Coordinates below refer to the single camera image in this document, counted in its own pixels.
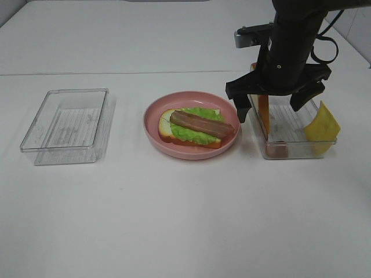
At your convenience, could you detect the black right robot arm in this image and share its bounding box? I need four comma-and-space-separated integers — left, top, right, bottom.
225, 1, 370, 123

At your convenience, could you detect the pink round plate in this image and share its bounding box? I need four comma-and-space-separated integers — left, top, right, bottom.
143, 91, 241, 160

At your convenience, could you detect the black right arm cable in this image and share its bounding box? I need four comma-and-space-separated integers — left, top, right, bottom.
310, 8, 345, 64

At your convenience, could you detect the bread slice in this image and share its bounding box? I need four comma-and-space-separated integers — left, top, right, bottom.
158, 108, 223, 149
249, 62, 272, 137

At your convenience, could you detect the clear left plastic tray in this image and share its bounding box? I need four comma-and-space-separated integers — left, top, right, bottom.
20, 88, 115, 166

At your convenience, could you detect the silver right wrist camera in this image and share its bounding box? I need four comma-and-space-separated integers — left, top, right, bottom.
234, 23, 273, 49

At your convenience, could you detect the yellow cheese slice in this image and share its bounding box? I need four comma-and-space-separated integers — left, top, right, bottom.
304, 101, 341, 156

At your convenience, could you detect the green lettuce leaf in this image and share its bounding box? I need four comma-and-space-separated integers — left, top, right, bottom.
169, 107, 225, 146

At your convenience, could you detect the bacon strip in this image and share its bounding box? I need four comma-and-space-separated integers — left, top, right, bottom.
170, 110, 235, 139
265, 141, 289, 159

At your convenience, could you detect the clear right plastic tray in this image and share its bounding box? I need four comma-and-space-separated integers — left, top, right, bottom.
248, 95, 326, 159

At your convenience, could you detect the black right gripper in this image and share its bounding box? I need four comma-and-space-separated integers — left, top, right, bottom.
225, 25, 331, 123

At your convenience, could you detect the clear plastic tray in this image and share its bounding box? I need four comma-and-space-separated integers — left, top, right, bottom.
20, 88, 115, 166
248, 95, 326, 159

